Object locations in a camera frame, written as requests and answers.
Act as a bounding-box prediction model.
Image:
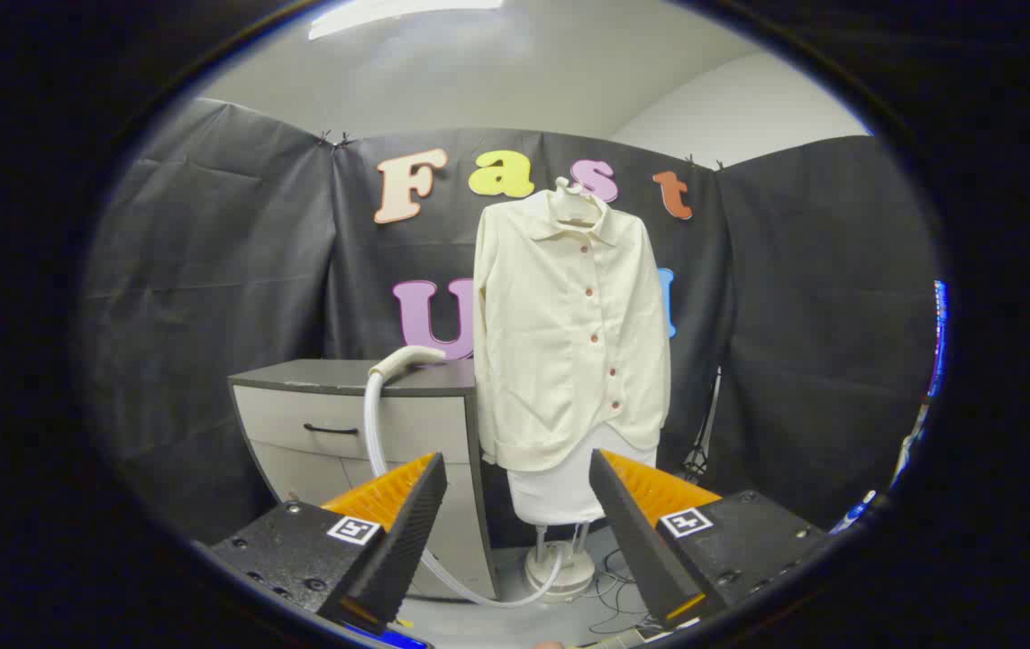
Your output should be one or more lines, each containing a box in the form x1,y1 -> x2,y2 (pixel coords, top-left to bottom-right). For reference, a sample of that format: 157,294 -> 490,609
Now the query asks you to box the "ceiling light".
309,0 -> 505,41

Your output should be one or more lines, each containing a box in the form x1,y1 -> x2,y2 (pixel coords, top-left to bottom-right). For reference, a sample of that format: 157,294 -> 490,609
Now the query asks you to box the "cream button shirt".
472,189 -> 673,472

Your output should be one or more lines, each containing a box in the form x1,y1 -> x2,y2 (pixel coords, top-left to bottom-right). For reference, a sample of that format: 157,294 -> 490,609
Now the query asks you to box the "white garment steamer hose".
362,370 -> 565,609

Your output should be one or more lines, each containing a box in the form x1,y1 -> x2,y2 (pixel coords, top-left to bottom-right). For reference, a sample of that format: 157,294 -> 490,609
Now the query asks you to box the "black tripod stand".
681,365 -> 723,483

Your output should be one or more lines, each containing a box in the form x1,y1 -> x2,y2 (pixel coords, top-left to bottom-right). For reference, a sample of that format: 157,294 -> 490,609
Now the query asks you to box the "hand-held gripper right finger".
588,448 -> 831,632

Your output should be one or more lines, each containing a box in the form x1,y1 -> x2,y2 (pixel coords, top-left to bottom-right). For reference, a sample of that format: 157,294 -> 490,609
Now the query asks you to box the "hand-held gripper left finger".
208,452 -> 449,636

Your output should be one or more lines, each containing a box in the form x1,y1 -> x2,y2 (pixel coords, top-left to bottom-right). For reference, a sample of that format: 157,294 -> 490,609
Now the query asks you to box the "tangle of floor cables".
587,550 -> 660,636

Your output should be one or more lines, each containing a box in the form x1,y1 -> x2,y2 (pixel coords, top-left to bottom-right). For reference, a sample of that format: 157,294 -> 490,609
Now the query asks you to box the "white garment steamer base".
524,521 -> 597,603

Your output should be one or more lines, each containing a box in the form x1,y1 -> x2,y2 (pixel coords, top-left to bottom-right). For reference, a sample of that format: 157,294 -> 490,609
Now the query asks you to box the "grey drawer cabinet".
228,359 -> 499,600

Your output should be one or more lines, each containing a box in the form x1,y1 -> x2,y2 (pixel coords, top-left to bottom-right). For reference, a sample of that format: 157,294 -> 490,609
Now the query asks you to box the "white padded ironing board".
506,424 -> 660,526

